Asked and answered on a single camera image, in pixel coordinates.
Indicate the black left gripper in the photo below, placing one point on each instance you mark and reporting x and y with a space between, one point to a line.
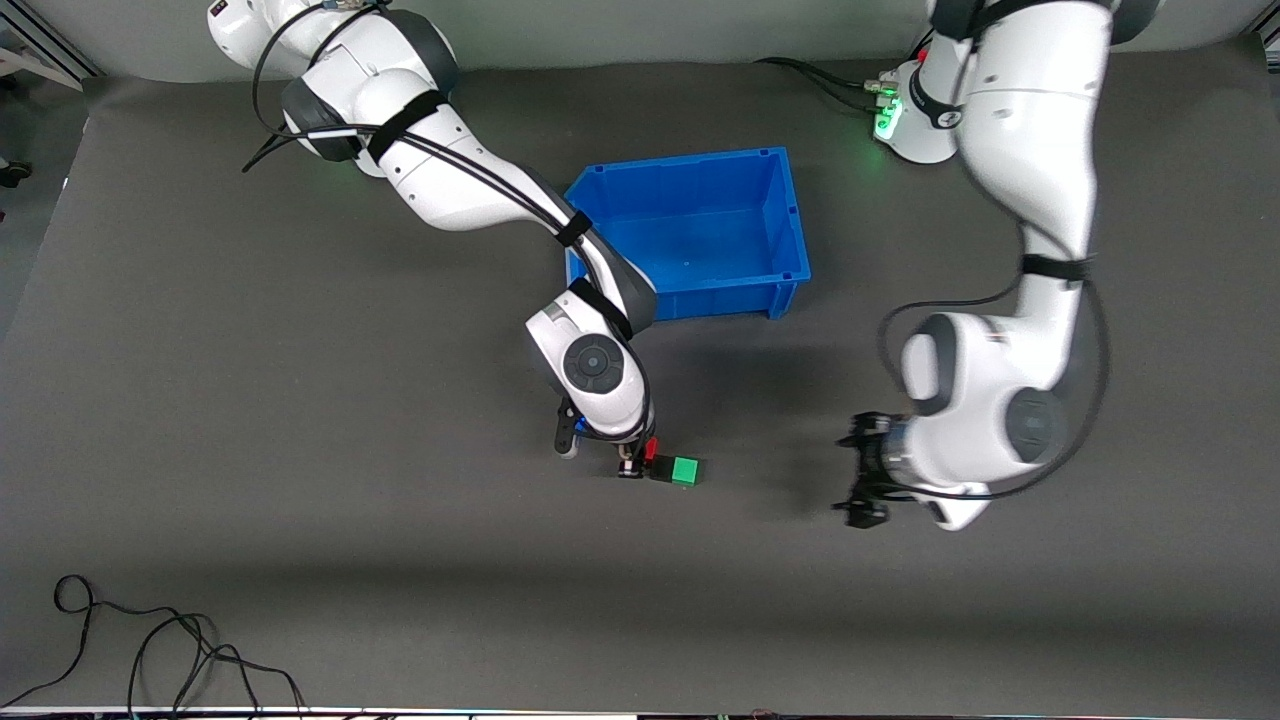
868 465

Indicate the dark grey table mat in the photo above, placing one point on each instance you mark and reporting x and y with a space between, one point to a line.
300 450

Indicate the aluminium frame rail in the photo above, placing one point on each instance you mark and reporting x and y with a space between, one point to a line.
1272 38
50 55

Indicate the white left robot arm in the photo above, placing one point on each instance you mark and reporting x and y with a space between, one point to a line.
1030 150

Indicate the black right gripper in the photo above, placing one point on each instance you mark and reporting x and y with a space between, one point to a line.
630 459

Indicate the black caster wheel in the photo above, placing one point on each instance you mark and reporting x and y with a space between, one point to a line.
12 172

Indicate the black cube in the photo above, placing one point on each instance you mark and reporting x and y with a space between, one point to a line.
660 472

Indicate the green cube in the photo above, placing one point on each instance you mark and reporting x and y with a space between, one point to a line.
687 470

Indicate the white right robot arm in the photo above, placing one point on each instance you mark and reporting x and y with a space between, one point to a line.
440 180

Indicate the blue plastic storage bin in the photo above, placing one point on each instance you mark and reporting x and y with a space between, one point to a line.
700 230

